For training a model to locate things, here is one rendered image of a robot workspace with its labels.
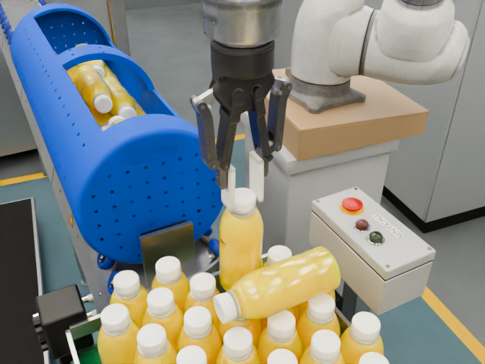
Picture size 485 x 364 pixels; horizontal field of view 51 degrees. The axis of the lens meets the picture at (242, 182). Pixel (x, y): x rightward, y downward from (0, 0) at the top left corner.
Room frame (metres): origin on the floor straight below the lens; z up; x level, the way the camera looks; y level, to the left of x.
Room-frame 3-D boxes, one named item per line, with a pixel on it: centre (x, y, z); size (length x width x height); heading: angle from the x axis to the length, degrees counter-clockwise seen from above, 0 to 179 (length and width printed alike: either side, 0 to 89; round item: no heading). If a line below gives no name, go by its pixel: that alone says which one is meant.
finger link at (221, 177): (0.56, 0.04, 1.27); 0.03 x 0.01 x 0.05; 118
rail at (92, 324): (0.63, 0.10, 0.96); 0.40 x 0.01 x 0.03; 118
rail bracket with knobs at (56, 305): (0.57, 0.30, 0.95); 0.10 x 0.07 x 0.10; 118
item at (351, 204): (0.70, -0.19, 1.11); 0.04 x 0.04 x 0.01
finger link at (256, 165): (0.59, -0.02, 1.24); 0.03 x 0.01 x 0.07; 28
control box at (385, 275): (0.66, -0.21, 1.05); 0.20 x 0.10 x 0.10; 28
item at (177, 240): (0.70, 0.14, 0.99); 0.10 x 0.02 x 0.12; 118
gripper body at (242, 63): (0.58, 0.00, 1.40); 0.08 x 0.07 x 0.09; 118
